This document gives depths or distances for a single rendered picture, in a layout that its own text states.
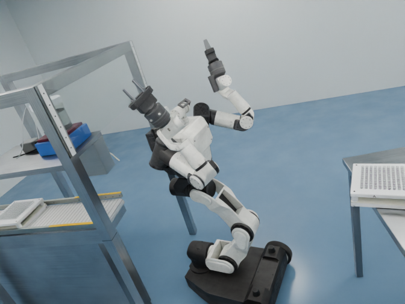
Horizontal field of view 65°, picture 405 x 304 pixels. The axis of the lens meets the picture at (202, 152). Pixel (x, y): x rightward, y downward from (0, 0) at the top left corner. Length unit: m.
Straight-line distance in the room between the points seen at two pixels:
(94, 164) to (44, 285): 1.06
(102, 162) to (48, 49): 4.65
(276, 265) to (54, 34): 5.18
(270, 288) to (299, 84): 3.58
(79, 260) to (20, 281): 0.61
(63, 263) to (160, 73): 3.80
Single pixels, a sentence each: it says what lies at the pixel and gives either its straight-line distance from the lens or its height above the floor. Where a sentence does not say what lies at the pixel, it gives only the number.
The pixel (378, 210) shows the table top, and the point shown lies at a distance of 1.55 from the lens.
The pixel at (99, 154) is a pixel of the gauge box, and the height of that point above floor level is 1.25.
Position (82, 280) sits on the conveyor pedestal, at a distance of 2.37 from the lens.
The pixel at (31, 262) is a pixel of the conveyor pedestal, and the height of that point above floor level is 0.63.
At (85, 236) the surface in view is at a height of 0.86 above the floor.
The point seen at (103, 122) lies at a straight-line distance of 1.81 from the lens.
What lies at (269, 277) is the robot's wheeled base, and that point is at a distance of 2.22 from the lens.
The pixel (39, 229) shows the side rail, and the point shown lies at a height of 0.93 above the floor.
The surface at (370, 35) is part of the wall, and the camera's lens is 5.10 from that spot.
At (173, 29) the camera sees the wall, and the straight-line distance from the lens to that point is 5.20.
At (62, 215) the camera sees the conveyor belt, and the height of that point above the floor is 0.91.
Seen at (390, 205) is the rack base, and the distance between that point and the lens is 1.55.
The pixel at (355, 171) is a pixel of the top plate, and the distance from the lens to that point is 1.66.
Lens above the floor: 1.87
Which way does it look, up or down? 26 degrees down
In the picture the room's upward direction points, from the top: 17 degrees counter-clockwise
